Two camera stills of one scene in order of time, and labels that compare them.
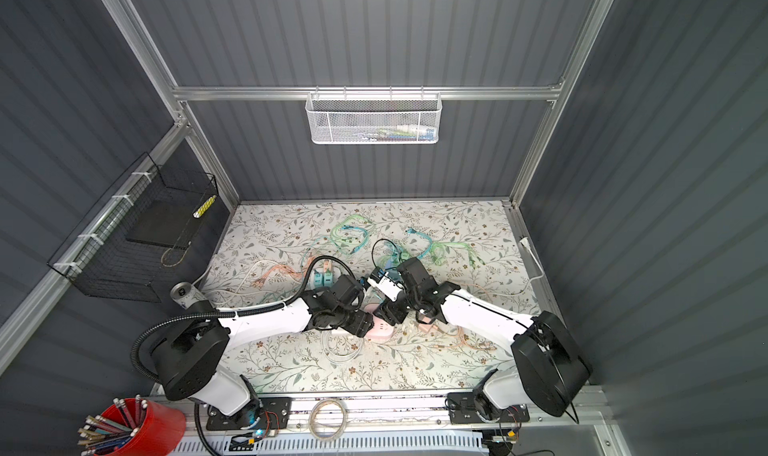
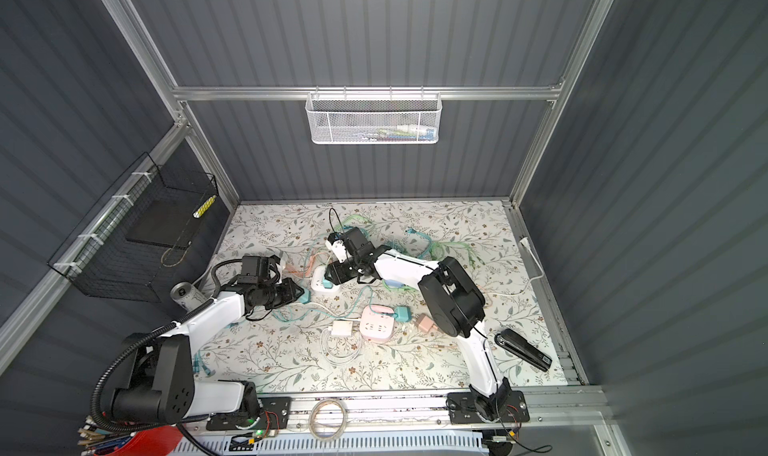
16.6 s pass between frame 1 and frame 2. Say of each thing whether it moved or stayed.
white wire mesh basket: stayed
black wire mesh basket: stayed
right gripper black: moved
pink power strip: stayed
